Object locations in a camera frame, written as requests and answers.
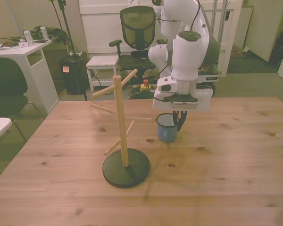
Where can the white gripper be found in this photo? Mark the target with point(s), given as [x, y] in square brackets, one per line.
[204, 99]

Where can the blue enamel mug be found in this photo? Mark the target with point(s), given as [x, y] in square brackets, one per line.
[166, 134]

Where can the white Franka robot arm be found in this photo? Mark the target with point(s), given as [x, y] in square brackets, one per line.
[186, 54]

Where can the wooden mug tree black base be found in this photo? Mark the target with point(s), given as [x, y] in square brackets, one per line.
[126, 171]

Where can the yellow emergency stop button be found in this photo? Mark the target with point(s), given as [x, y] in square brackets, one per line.
[146, 86]

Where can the cardboard box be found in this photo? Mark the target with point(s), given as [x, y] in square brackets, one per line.
[240, 50]

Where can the small white side table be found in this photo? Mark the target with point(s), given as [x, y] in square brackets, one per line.
[102, 61]

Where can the black mesh office chair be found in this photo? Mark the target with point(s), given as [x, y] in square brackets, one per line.
[138, 30]

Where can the orange sticky note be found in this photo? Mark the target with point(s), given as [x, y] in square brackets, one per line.
[66, 69]

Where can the black tripod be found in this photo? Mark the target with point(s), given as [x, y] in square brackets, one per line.
[65, 23]

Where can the white desk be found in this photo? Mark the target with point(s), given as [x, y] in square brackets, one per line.
[37, 66]

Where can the camouflage cloth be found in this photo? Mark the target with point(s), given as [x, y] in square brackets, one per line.
[54, 33]

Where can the clear plastic bottle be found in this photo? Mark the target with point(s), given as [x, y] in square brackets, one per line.
[44, 33]
[28, 37]

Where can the black padded chair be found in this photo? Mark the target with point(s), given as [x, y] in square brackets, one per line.
[7, 80]

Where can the aluminium frame post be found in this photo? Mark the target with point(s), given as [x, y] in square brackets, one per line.
[222, 28]

